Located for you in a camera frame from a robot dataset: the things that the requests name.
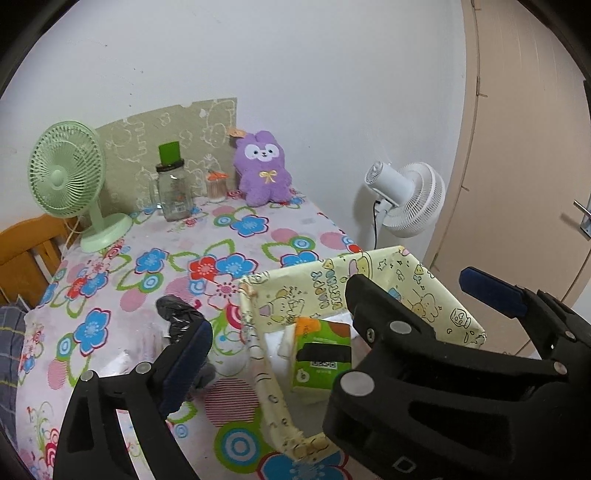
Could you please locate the white standing fan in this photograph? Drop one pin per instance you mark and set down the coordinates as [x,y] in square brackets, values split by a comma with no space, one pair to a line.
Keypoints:
[411,198]

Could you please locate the wooden bed headboard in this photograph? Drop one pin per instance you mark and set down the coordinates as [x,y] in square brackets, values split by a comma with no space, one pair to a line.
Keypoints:
[23,244]

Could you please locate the beige door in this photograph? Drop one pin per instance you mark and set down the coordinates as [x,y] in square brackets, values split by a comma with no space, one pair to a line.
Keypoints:
[508,161]

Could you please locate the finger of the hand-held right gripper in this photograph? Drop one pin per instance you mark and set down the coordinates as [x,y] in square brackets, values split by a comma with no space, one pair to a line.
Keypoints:
[494,290]
[378,314]

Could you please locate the green desk fan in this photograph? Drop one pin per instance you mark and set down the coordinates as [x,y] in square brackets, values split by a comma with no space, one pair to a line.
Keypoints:
[64,175]

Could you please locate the small cup with orange item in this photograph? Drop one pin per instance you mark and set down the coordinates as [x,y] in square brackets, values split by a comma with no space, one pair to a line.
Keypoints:
[217,189]

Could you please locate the purple plush bunny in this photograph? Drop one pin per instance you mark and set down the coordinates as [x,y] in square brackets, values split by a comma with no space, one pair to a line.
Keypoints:
[263,180]

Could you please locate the yellow cartoon print box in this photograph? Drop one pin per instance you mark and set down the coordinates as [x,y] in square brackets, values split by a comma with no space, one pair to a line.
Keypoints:
[286,300]

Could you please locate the clear plastic bag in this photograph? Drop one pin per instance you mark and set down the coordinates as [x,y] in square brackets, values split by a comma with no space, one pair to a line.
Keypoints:
[138,350]

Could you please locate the glass jar mug green lid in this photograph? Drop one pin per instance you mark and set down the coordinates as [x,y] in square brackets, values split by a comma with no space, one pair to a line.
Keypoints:
[175,194]

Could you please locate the grey plaid pillow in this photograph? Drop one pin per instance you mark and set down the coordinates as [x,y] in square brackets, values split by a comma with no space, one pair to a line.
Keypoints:
[9,350]

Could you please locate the colourful cartoon tissue pack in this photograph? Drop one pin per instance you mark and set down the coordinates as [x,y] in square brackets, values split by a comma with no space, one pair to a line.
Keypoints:
[318,369]

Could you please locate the floral tablecloth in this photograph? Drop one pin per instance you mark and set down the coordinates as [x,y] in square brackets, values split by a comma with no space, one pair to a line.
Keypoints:
[138,263]

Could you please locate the green patterned board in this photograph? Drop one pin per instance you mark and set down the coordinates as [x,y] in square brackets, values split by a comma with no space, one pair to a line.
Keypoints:
[138,134]

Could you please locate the black plastic bag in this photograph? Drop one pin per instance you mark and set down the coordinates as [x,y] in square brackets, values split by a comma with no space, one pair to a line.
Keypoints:
[178,314]

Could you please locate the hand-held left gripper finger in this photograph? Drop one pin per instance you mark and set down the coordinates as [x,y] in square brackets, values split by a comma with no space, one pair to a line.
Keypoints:
[189,360]

